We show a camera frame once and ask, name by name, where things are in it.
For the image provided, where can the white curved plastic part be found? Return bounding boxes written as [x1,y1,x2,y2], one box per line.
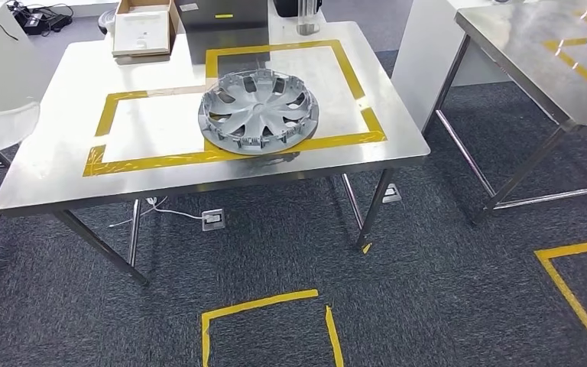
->
[0,101,41,161]

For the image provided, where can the steel workbench table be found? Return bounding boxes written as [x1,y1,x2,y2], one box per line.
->
[0,20,431,287]

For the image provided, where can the silver wheel hubcap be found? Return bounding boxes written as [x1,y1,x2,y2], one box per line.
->
[198,69,321,157]

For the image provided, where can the square floor socket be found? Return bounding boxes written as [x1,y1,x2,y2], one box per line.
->
[381,183,402,205]
[201,208,225,232]

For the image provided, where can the clear glass cylinder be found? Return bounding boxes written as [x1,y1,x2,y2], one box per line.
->
[297,0,321,37]

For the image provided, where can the dark grey metal box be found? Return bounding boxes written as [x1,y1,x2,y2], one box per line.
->
[174,0,270,52]

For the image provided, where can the black case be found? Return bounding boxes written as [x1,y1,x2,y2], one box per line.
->
[273,0,323,18]

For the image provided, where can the white partition panel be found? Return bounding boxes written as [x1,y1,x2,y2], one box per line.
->
[391,0,512,134]

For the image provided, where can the cardboard box with white insert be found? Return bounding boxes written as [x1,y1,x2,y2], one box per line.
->
[112,0,180,57]

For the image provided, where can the white round bin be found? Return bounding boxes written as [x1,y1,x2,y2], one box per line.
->
[97,8,117,35]

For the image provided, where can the steel table with tape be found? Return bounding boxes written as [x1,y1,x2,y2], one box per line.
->
[422,0,587,226]

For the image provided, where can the white table with chrome legs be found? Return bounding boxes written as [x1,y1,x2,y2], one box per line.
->
[0,2,41,315]

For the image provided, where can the white power cable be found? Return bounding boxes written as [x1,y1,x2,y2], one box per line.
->
[109,196,204,229]

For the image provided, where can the black adapters and cables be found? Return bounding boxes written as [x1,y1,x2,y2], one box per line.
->
[7,1,74,37]

